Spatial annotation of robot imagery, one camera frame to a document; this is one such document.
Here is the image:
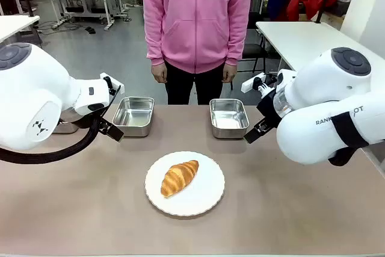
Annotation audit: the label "black braided cable sleeve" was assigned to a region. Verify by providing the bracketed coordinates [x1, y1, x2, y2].
[0, 85, 122, 165]

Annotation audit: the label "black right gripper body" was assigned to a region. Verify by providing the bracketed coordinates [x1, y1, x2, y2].
[255, 88, 283, 129]

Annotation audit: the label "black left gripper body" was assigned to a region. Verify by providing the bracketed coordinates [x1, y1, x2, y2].
[72, 108, 105, 130]

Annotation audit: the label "black strap and cable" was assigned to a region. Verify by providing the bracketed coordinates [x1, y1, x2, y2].
[328, 111, 370, 167]

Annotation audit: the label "rectangular steel container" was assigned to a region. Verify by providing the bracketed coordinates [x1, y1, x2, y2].
[52, 118, 79, 134]
[209, 98, 250, 140]
[112, 96, 155, 138]

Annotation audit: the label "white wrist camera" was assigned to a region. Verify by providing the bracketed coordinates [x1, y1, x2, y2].
[241, 73, 267, 93]
[100, 72, 125, 94]

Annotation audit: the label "small white table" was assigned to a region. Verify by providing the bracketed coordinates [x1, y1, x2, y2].
[0, 15, 40, 44]

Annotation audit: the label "golden brown croissant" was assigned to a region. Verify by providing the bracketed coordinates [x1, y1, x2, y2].
[160, 159, 200, 199]

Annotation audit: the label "pink zip hoodie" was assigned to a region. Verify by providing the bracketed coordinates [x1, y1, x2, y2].
[140, 0, 253, 74]

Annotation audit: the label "white scalloped plate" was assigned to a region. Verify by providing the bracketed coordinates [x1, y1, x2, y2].
[144, 150, 226, 217]

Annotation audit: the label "black trousers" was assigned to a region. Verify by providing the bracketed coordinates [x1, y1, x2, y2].
[164, 60, 226, 106]

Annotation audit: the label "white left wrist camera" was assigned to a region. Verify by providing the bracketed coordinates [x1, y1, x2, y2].
[100, 72, 125, 94]

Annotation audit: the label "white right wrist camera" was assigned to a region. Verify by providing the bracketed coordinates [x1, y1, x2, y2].
[241, 73, 267, 93]

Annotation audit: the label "person's left hand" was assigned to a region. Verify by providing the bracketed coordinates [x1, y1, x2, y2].
[221, 63, 238, 83]

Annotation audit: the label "person's right hand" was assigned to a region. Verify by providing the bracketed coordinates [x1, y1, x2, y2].
[152, 63, 168, 84]

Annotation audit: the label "black chair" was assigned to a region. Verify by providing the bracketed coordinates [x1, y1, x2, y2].
[241, 11, 268, 89]

